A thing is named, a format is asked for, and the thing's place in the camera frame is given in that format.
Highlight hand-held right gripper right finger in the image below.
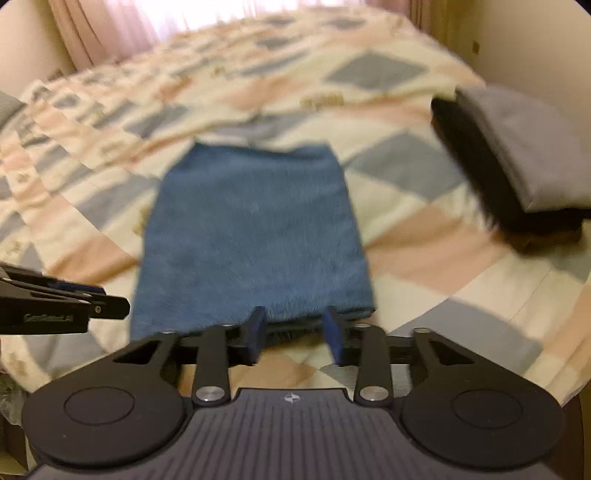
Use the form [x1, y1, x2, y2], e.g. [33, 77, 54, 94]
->
[323, 307, 476, 407]

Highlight folded black garment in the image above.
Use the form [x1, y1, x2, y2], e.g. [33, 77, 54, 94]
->
[430, 96, 591, 257]

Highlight blue denim jeans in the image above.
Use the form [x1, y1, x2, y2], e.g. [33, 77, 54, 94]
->
[130, 142, 376, 342]

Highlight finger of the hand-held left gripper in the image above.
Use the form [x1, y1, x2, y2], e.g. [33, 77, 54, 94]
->
[87, 295, 131, 320]
[0, 263, 107, 298]

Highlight diamond patterned quilt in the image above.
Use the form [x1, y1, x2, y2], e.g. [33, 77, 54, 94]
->
[0, 4, 591, 407]

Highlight folded grey garment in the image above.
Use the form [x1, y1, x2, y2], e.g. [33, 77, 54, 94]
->
[455, 85, 591, 214]

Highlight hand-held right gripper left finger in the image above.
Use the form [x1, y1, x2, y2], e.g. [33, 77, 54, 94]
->
[113, 307, 266, 407]

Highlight pink curtain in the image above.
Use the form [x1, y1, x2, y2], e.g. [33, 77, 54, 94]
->
[46, 0, 430, 70]

